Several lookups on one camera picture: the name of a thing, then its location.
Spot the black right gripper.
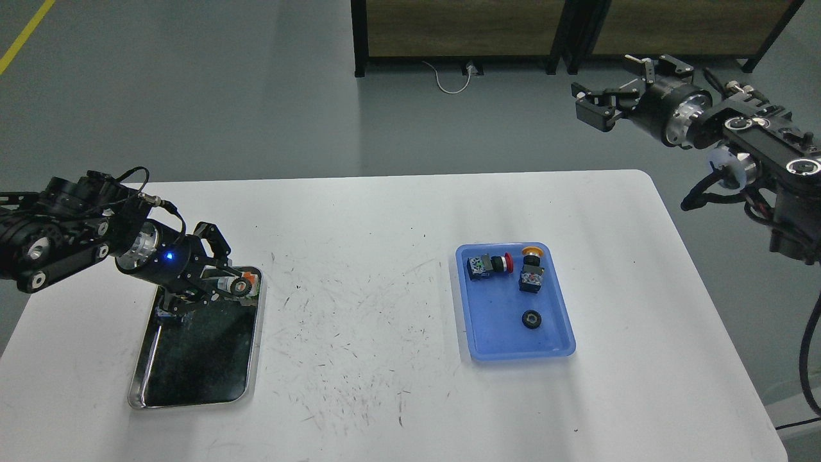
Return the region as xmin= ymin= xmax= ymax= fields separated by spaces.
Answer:
xmin=571 ymin=55 xmax=713 ymax=150

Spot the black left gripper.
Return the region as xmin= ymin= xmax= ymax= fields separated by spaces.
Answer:
xmin=115 ymin=221 xmax=252 ymax=312

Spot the black gear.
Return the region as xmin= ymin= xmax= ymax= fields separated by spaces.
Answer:
xmin=521 ymin=310 xmax=542 ymax=330
xmin=230 ymin=277 xmax=253 ymax=298

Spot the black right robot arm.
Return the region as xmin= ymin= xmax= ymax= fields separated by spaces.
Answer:
xmin=571 ymin=55 xmax=820 ymax=266

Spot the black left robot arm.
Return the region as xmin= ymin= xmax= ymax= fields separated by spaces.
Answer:
xmin=1 ymin=169 xmax=262 ymax=320

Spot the orange white connector block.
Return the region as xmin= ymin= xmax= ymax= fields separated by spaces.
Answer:
xmin=214 ymin=271 xmax=259 ymax=300

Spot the small white plastic clip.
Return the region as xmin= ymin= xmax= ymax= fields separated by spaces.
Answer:
xmin=126 ymin=203 xmax=153 ymax=223

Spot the stainless steel tray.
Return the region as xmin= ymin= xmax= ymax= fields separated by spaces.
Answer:
xmin=127 ymin=266 xmax=265 ymax=409

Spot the right wooden cabinet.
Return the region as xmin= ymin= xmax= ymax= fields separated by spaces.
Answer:
xmin=563 ymin=1 xmax=803 ymax=75

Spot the wooden cabinet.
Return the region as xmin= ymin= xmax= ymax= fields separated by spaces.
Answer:
xmin=351 ymin=1 xmax=580 ymax=77
xmin=563 ymin=1 xmax=803 ymax=75

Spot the left wooden cabinet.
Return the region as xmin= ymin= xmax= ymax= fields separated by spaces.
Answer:
xmin=351 ymin=1 xmax=580 ymax=77

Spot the blue plastic tray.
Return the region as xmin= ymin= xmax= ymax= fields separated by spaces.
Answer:
xmin=455 ymin=242 xmax=577 ymax=361

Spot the green push button switch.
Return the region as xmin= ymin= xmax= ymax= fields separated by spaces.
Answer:
xmin=153 ymin=298 xmax=192 ymax=325

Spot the white power cable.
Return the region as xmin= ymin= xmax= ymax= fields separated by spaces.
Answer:
xmin=421 ymin=61 xmax=483 ymax=95

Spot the yellow push button switch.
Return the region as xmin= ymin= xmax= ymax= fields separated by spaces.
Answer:
xmin=518 ymin=246 xmax=545 ymax=293

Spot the red push button switch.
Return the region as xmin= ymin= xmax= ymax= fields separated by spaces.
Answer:
xmin=464 ymin=253 xmax=515 ymax=280

